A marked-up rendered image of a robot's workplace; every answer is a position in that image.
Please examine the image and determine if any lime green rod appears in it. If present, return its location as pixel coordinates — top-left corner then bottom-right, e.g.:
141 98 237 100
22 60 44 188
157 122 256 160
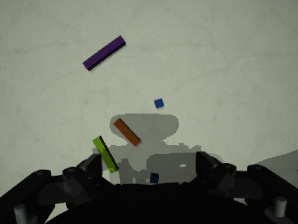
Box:
92 136 119 174

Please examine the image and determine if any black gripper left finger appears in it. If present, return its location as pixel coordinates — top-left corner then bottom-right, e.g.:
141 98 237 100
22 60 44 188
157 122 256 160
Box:
0 154 130 224

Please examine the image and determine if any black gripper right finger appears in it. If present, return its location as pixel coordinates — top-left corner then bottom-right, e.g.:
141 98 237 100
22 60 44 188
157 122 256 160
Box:
175 151 298 224

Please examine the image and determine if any orange rod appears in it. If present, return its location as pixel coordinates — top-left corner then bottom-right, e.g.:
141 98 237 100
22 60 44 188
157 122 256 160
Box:
113 118 141 146

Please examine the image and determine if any purple rod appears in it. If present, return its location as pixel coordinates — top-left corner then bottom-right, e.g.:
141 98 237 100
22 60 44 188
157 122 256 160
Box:
83 35 126 71

